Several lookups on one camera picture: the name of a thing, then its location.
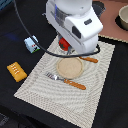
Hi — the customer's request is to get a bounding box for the fork with orange handle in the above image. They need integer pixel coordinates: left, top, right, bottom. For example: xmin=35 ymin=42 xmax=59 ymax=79
xmin=45 ymin=72 xmax=86 ymax=90

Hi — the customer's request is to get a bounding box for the salmon pink table mat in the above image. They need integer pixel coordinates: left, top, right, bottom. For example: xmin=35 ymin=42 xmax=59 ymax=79
xmin=98 ymin=0 xmax=128 ymax=43

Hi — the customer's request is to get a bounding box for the orange bread loaf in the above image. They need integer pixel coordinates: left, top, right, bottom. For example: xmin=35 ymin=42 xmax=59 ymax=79
xmin=7 ymin=62 xmax=27 ymax=82

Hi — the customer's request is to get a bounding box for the beige woven placemat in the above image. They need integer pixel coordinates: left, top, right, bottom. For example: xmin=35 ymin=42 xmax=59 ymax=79
xmin=14 ymin=41 xmax=115 ymax=128

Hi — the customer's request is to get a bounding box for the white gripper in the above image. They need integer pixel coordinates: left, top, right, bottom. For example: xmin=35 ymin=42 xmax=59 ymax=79
xmin=55 ymin=13 xmax=103 ymax=54

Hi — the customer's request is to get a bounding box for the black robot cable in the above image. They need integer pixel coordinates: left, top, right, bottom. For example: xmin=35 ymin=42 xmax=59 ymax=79
xmin=12 ymin=0 xmax=101 ymax=58

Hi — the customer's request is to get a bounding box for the beige bowl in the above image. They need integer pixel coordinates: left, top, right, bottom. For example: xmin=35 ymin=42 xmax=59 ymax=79
xmin=119 ymin=5 xmax=128 ymax=30

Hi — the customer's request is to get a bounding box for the knife with orange handle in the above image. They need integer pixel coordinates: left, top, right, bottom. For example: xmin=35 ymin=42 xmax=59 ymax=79
xmin=79 ymin=57 xmax=98 ymax=63

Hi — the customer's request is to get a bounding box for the round beige plate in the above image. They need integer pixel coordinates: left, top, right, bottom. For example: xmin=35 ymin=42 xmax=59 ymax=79
xmin=56 ymin=58 xmax=84 ymax=79

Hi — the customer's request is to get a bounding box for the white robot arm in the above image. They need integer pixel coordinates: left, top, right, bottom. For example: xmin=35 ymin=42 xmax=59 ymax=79
xmin=46 ymin=0 xmax=103 ymax=56

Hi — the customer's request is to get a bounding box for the small white milk carton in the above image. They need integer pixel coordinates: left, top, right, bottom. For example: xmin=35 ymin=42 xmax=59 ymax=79
xmin=24 ymin=37 xmax=39 ymax=53

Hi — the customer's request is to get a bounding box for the red bell pepper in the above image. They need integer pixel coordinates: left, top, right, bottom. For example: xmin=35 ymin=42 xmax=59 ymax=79
xmin=59 ymin=38 xmax=70 ymax=51

